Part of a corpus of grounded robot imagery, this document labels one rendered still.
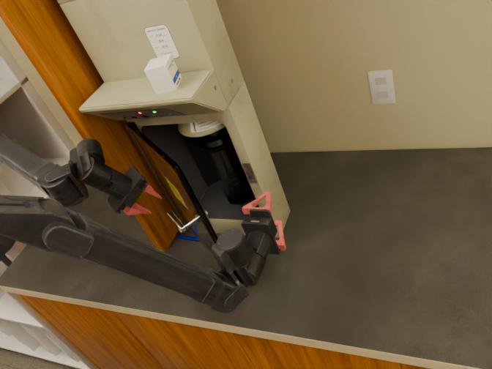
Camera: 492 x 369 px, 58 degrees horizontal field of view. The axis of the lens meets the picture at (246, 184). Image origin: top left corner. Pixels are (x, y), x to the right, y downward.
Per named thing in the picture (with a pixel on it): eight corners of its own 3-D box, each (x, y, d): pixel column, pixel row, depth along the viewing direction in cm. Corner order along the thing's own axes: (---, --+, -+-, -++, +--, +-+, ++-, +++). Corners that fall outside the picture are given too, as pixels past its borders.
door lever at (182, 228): (184, 206, 118) (181, 200, 116) (201, 223, 111) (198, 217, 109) (168, 218, 117) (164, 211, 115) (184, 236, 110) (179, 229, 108)
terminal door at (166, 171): (187, 223, 144) (128, 122, 119) (236, 277, 121) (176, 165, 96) (184, 225, 143) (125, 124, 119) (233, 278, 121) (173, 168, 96)
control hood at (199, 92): (121, 114, 119) (102, 82, 112) (229, 106, 104) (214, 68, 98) (98, 142, 111) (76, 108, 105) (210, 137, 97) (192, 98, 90)
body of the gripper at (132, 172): (113, 202, 107) (86, 189, 102) (138, 168, 107) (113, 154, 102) (121, 215, 102) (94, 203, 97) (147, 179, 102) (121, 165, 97)
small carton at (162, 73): (162, 83, 101) (150, 58, 97) (181, 77, 99) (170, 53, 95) (156, 94, 97) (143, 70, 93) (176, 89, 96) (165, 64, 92)
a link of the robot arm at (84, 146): (66, 209, 99) (45, 183, 93) (62, 179, 107) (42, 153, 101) (117, 187, 100) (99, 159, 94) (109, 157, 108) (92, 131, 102)
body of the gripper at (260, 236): (270, 218, 96) (259, 244, 91) (282, 248, 102) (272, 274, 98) (243, 217, 99) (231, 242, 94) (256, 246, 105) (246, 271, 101)
